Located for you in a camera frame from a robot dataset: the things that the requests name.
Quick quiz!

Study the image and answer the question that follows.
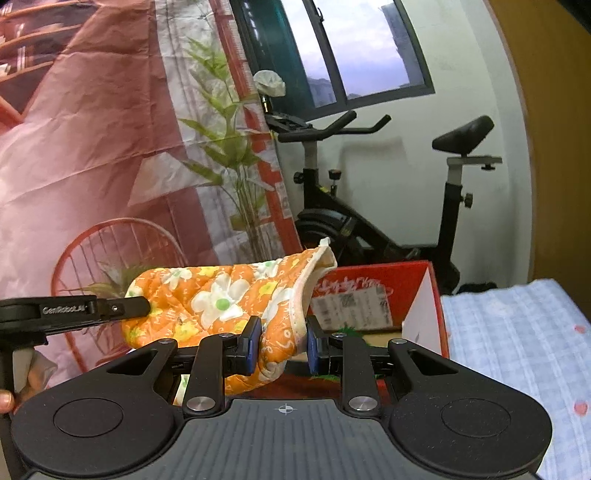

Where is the red cardboard box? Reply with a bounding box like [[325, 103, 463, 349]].
[[277, 260, 451, 398]]

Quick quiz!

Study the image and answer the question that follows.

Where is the black exercise bike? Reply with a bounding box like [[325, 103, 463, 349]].
[[263, 110, 504, 297]]

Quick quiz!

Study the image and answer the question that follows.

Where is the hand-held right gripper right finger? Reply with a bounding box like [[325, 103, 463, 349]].
[[305, 315, 458, 420]]

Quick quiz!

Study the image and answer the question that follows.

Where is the white plastic bag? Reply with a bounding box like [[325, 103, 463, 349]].
[[253, 70, 286, 98]]

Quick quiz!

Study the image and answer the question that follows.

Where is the dark object on floor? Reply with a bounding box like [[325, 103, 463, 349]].
[[456, 281, 498, 295]]

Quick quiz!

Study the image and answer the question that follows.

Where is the person's left hand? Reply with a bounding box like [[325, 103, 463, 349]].
[[0, 349, 59, 415]]

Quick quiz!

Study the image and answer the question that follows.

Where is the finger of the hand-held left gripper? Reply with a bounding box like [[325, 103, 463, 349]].
[[0, 295, 151, 334]]

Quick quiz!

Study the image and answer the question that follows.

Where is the printed backdrop cloth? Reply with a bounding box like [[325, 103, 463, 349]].
[[0, 0, 306, 416]]

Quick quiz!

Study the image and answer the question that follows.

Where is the checked blanket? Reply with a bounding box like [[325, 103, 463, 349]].
[[438, 277, 591, 480]]

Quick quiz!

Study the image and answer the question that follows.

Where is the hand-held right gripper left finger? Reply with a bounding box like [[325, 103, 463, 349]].
[[106, 315, 264, 420]]

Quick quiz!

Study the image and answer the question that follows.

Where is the orange floral oven mitt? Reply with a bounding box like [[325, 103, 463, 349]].
[[121, 237, 338, 396]]

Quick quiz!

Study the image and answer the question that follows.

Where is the wooden panel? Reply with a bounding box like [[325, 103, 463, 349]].
[[484, 0, 591, 289]]

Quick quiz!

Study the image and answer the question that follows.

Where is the dark framed window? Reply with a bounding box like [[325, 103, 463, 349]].
[[228, 0, 437, 121]]

